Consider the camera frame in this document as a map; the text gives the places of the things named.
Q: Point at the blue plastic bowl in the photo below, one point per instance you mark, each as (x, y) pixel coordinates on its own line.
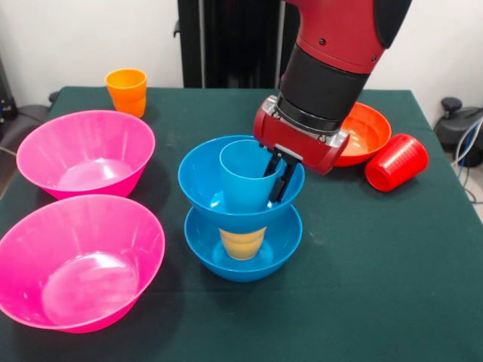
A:
(200, 249)
(192, 177)

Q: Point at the dark green table cloth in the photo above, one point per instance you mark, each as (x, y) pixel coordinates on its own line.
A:
(339, 301)

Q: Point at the yellow plastic cup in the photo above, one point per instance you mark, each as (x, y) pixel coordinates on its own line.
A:
(243, 243)

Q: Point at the red plastic cup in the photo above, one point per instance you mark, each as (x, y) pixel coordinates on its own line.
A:
(396, 162)

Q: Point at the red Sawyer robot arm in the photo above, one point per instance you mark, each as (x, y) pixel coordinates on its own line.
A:
(328, 86)

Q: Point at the pink plastic bowl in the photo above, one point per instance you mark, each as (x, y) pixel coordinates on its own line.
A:
(75, 264)
(56, 151)

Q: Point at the red-orange plastic bowl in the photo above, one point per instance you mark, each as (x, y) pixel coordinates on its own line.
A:
(370, 132)

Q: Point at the orange plastic cup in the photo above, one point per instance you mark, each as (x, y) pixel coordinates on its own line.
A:
(126, 94)

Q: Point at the light blue plastic cup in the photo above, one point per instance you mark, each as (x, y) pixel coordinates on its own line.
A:
(241, 181)

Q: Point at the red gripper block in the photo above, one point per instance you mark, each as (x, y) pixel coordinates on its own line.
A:
(294, 147)

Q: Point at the black upright post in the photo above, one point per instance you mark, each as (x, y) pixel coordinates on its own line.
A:
(226, 37)

